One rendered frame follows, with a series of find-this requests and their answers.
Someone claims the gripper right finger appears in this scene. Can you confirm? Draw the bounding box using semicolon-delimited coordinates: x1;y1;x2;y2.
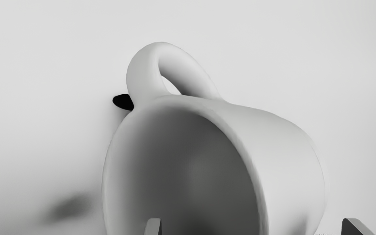
341;218;376;235

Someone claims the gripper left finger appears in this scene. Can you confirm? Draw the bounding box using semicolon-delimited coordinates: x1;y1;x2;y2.
144;218;162;235

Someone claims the white ceramic mug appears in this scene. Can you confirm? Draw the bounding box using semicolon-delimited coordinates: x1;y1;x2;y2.
102;42;326;235

